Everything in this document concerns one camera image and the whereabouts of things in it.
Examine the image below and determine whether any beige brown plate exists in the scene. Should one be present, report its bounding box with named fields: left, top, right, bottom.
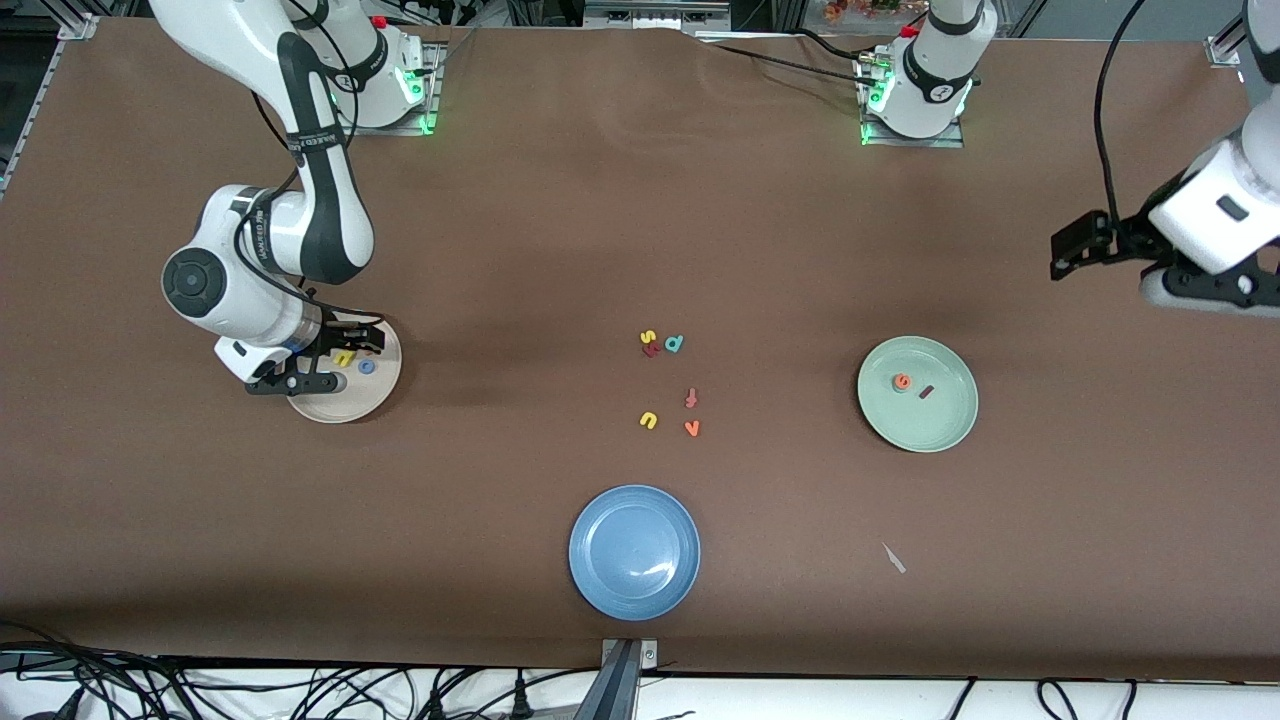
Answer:
left=285, top=312, right=403, bottom=424

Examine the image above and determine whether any light green plate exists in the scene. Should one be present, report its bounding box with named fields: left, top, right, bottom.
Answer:
left=857, top=336, right=979, bottom=454

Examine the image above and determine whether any brown table cover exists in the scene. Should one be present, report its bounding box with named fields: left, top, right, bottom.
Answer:
left=0, top=18, right=1280, bottom=683

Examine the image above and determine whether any blue plate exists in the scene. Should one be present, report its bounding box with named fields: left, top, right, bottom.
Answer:
left=568, top=485, right=701, bottom=622

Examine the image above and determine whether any grey power strip box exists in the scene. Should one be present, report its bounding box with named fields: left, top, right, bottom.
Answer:
left=583, top=0, right=733, bottom=33

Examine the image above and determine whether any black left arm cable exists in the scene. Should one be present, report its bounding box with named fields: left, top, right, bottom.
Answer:
left=1092, top=0, right=1149, bottom=229

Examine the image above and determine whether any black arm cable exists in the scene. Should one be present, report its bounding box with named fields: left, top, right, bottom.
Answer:
left=235, top=85, right=311, bottom=301
left=1092, top=0, right=1149, bottom=229

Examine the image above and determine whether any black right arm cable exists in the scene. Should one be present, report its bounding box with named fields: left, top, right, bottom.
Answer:
left=235, top=85, right=311, bottom=301

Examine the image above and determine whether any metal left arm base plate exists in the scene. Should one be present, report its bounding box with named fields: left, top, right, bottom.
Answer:
left=853, top=48, right=967, bottom=150

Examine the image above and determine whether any black cable on table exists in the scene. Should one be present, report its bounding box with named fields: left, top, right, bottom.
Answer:
left=695, top=28, right=883, bottom=91

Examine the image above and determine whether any aluminium camera mount profile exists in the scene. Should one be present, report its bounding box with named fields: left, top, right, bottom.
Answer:
left=585, top=638, right=661, bottom=720

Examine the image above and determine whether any black looped floor cable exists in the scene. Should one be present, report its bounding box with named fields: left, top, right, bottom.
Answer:
left=1035, top=678, right=1083, bottom=720

